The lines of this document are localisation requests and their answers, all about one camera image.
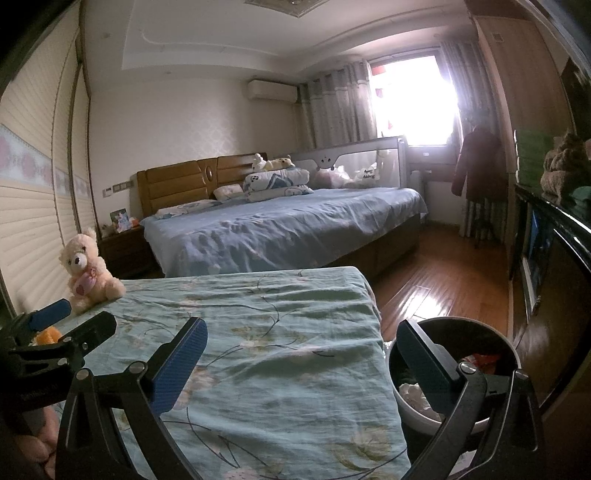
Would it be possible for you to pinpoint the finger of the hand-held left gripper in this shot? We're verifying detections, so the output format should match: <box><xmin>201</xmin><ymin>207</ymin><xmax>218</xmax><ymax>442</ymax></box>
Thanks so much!
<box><xmin>55</xmin><ymin>311</ymin><xmax>118</xmax><ymax>367</ymax></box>
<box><xmin>9</xmin><ymin>298</ymin><xmax>73</xmax><ymax>347</ymax></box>

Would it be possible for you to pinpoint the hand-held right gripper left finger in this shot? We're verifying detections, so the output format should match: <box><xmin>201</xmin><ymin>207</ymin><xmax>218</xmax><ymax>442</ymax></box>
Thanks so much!
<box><xmin>55</xmin><ymin>317</ymin><xmax>209</xmax><ymax>480</ymax></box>

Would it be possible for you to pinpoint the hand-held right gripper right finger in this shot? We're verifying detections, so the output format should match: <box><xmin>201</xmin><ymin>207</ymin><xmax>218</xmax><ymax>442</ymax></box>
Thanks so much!
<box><xmin>396</xmin><ymin>318</ymin><xmax>546</xmax><ymax>480</ymax></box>

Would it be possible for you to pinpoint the orange plastic bag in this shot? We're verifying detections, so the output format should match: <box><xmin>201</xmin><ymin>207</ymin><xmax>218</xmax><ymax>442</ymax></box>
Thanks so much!
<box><xmin>462</xmin><ymin>352</ymin><xmax>503</xmax><ymax>371</ymax></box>

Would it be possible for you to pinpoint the white trash bin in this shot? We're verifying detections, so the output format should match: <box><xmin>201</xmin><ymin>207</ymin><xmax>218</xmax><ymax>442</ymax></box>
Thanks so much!
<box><xmin>387</xmin><ymin>316</ymin><xmax>522</xmax><ymax>437</ymax></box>

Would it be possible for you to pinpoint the cream teddy bear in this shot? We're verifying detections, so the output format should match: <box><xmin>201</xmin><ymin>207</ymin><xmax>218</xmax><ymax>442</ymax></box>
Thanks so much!
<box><xmin>60</xmin><ymin>228</ymin><xmax>126</xmax><ymax>315</ymax></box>

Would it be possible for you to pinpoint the wooden nightstand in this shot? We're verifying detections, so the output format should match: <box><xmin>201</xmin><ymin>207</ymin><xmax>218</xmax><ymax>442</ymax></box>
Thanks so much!
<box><xmin>98</xmin><ymin>225</ymin><xmax>160</xmax><ymax>280</ymax></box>

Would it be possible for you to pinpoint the white sliding door wardrobe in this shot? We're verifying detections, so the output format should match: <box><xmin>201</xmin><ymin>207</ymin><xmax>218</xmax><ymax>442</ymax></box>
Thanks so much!
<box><xmin>0</xmin><ymin>0</ymin><xmax>99</xmax><ymax>324</ymax></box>

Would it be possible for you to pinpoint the green floral bed sheet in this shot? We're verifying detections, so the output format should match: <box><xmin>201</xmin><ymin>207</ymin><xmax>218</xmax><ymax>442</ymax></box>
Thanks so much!
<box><xmin>46</xmin><ymin>266</ymin><xmax>411</xmax><ymax>480</ymax></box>

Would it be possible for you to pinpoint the flat patterned pillow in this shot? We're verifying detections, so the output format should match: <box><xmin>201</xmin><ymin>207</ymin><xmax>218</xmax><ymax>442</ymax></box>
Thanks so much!
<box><xmin>154</xmin><ymin>199</ymin><xmax>220</xmax><ymax>220</ymax></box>

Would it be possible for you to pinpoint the coat rack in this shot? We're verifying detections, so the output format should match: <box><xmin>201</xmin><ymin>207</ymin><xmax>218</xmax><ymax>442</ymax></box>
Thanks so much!
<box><xmin>464</xmin><ymin>111</ymin><xmax>506</xmax><ymax>245</ymax></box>

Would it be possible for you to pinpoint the bed with blue sheet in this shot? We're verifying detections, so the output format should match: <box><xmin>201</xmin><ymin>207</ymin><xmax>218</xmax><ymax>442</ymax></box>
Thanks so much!
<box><xmin>139</xmin><ymin>187</ymin><xmax>428</xmax><ymax>280</ymax></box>

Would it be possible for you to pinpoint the wooden headboard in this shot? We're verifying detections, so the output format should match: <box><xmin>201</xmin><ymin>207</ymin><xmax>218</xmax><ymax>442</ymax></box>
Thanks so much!
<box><xmin>136</xmin><ymin>154</ymin><xmax>296</xmax><ymax>217</ymax></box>

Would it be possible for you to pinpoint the black glossy cabinet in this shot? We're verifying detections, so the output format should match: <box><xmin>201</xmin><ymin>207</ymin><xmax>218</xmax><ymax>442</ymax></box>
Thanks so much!
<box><xmin>508</xmin><ymin>185</ymin><xmax>591</xmax><ymax>416</ymax></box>

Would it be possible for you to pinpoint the small patterned pillow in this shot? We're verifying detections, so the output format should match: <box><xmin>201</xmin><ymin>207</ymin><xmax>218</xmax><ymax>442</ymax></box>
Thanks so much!
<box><xmin>213</xmin><ymin>184</ymin><xmax>247</xmax><ymax>201</ymax></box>

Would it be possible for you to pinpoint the pink plush cushion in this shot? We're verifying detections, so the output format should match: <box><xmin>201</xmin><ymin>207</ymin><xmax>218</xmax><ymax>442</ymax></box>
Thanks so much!
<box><xmin>314</xmin><ymin>168</ymin><xmax>349</xmax><ymax>189</ymax></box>

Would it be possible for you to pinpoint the dark red coat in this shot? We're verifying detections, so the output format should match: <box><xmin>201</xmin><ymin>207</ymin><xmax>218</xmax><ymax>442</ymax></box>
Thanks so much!
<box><xmin>451</xmin><ymin>127</ymin><xmax>509</xmax><ymax>201</ymax></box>

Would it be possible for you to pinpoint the white and yellow plush toy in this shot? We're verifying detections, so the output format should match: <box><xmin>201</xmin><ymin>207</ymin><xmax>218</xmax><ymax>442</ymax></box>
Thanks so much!
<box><xmin>250</xmin><ymin>153</ymin><xmax>296</xmax><ymax>174</ymax></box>

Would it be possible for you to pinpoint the green box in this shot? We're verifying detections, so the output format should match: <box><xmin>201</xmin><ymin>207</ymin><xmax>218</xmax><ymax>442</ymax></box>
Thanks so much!
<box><xmin>515</xmin><ymin>128</ymin><xmax>557</xmax><ymax>186</ymax></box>

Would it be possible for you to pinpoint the brown plush toy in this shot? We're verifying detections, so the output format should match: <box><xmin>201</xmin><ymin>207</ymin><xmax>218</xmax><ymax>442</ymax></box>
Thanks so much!
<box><xmin>540</xmin><ymin>131</ymin><xmax>591</xmax><ymax>195</ymax></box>

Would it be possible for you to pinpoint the window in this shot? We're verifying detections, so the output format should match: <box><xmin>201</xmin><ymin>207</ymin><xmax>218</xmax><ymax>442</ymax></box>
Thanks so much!
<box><xmin>369</xmin><ymin>54</ymin><xmax>462</xmax><ymax>147</ymax></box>

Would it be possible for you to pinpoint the white air conditioner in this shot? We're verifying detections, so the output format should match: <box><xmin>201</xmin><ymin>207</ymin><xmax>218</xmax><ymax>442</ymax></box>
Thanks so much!
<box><xmin>247</xmin><ymin>79</ymin><xmax>299</xmax><ymax>103</ymax></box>

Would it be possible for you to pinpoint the tall wooden wardrobe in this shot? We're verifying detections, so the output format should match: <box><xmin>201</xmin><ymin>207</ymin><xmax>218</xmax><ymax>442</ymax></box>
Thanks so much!
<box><xmin>466</xmin><ymin>0</ymin><xmax>583</xmax><ymax>190</ymax></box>

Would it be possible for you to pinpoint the grey bed guard rail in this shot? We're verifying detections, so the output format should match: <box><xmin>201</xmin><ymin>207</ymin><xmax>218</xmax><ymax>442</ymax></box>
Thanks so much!
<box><xmin>290</xmin><ymin>136</ymin><xmax>409</xmax><ymax>191</ymax></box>

